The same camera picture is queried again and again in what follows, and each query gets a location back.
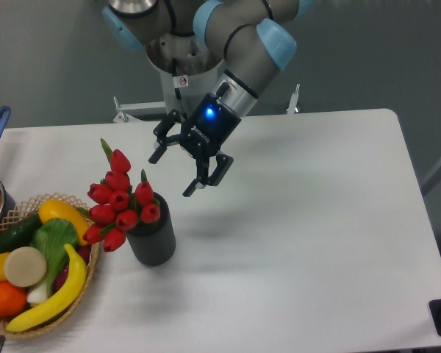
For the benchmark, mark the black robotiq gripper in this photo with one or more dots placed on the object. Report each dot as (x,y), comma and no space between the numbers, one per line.
(201,136)

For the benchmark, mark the red tulip bouquet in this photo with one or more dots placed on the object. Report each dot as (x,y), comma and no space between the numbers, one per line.
(120,207)

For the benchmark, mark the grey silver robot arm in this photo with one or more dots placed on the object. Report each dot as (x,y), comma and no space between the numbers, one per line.
(215,59)

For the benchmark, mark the dark grey ribbed vase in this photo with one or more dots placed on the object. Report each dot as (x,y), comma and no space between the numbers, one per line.
(153,244)

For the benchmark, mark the dark red beet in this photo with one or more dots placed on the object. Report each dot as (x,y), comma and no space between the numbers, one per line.
(84,252)

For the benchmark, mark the green bok choy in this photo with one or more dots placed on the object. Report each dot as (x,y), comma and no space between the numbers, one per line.
(49,240)

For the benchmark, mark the woven wicker basket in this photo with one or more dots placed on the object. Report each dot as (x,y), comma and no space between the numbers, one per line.
(22,211)

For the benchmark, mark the green cucumber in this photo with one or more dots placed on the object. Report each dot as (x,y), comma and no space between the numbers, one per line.
(19,234)

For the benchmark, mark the beige round disc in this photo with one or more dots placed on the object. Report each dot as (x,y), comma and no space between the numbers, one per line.
(25,266)

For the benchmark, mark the yellow banana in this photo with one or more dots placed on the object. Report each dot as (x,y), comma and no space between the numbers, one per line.
(59,301)

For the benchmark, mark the orange fruit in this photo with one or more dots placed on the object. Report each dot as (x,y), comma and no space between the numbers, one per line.
(12,299)

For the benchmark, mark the white metal base frame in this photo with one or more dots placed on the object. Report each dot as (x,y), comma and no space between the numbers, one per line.
(154,111)

